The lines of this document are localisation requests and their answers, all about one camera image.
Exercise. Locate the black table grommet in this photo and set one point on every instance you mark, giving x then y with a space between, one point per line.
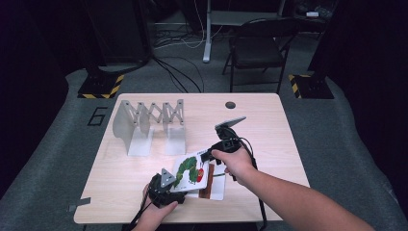
230 105

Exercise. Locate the small white device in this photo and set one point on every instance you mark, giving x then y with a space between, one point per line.
312 14

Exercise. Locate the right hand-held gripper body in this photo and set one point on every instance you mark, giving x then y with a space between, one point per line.
227 138

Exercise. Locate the grey expandable metal book rack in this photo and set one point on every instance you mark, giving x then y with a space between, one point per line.
149 126

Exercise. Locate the white desk leg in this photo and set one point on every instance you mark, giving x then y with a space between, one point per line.
207 35

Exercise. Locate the person's right hand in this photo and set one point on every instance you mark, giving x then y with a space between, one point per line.
235 165

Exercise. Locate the grey table edge bracket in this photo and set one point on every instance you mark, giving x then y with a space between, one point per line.
78 204

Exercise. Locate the black folding chair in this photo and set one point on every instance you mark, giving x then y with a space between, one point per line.
256 51

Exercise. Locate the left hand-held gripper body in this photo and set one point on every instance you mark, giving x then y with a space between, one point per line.
162 191

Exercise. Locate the person's left hand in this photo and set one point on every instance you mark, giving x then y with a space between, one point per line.
154 215

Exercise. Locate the black stand base striped edge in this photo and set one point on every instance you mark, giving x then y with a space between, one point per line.
309 86
101 85

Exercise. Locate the white caterpillar picture book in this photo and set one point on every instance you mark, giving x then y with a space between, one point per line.
197 178

